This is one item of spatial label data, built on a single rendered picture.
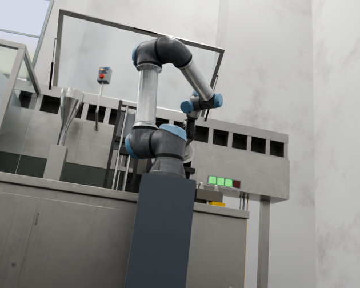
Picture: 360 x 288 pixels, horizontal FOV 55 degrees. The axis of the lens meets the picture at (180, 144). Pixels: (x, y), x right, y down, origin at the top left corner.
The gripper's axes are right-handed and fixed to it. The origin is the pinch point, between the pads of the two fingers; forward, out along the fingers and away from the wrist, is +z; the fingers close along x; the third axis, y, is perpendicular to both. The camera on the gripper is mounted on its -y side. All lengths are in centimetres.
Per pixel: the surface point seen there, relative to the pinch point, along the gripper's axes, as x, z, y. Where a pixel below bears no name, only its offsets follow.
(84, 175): 55, 41, 9
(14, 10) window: 230, 60, 414
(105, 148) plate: 46, 28, 24
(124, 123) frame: 37.2, -8.8, -2.3
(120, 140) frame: 37.4, -2.2, -10.1
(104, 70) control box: 54, -22, 35
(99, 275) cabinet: 36, 31, -72
